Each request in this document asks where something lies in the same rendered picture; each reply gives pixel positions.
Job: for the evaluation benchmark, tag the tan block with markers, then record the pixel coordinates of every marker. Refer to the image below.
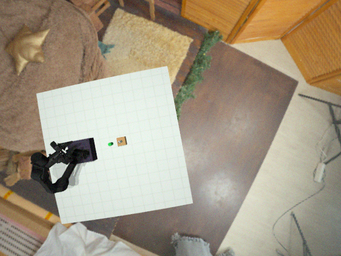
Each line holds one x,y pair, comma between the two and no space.
123,139

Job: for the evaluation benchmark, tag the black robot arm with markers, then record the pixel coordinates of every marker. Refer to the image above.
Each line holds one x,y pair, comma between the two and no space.
41,165

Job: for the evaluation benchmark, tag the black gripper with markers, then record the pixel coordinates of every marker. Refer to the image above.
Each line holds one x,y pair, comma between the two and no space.
58,149

